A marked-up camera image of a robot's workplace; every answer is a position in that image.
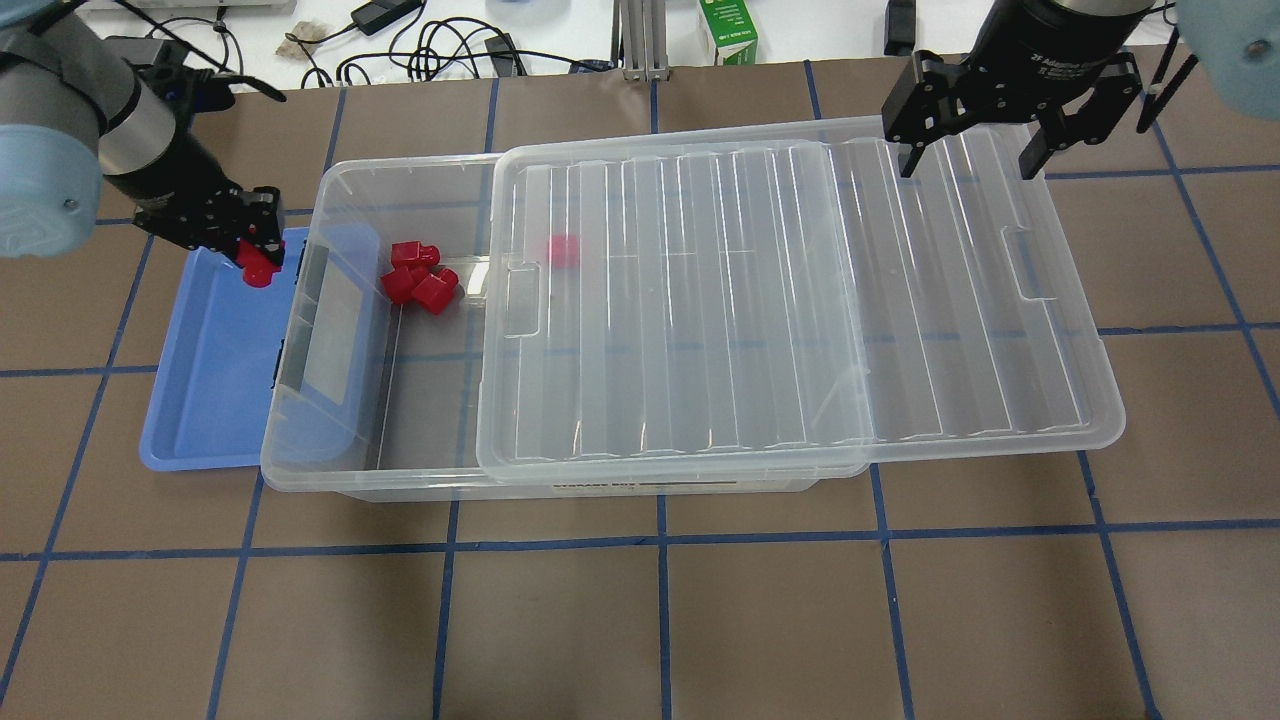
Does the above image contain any black gripper, tray side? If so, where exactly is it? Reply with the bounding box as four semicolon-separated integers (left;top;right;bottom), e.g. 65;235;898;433
108;145;285;265

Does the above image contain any red block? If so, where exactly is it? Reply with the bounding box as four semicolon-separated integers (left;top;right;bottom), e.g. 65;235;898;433
547;234;582;270
390;241;442;269
236;240;282;290
380;266;425;306
410;266;460;316

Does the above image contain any clear plastic box lid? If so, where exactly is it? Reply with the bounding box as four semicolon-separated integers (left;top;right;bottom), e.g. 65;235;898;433
475;117;1126;487

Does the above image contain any red block in box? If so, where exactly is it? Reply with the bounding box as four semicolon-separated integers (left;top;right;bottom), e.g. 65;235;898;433
410;266;460;316
390;241;442;269
380;266;425;306

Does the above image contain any clear plastic storage box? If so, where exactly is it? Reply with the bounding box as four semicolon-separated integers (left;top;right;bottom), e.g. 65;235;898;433
261;142;873;502

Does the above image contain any blue plastic tray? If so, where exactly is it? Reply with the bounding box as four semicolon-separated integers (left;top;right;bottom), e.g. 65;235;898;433
140;228;307;471

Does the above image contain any black power adapter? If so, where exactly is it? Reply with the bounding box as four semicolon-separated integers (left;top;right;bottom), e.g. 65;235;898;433
349;0;425;36

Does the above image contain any green white carton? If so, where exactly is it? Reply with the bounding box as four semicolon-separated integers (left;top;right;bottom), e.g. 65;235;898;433
696;0;760;67

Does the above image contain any red block under lid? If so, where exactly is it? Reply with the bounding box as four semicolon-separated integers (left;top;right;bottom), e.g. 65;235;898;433
547;234;582;270

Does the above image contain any black cable bundle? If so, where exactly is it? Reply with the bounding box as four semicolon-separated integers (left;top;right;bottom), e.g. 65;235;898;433
200;0;621;91

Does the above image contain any aluminium frame post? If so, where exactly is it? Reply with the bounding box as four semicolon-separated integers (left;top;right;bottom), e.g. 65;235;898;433
612;0;669;82

